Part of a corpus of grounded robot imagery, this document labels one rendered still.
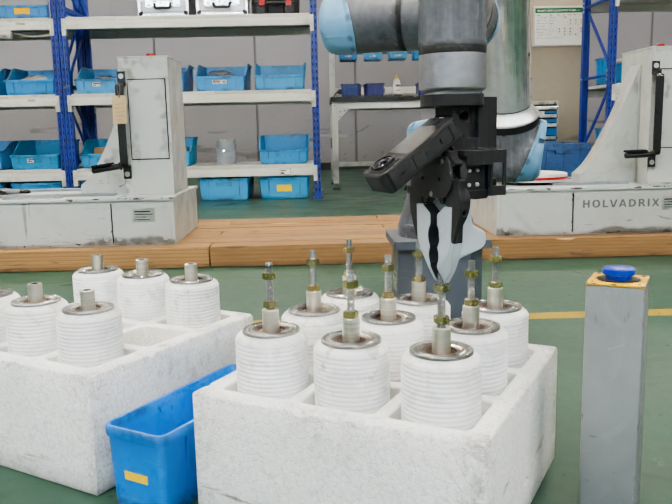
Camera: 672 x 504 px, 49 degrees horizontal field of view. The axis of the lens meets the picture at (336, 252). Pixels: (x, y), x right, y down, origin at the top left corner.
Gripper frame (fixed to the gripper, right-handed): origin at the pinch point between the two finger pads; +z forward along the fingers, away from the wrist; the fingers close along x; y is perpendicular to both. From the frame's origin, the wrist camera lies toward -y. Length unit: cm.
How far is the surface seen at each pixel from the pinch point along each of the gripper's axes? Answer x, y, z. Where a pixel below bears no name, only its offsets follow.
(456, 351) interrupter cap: -1.1, 2.0, 9.7
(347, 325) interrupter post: 9.3, -6.7, 7.5
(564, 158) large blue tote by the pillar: 303, 348, 9
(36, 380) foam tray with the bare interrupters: 46, -38, 19
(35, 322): 52, -37, 12
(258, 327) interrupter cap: 21.6, -13.1, 9.5
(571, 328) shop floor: 61, 90, 35
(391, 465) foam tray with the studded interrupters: -1.5, -7.6, 21.3
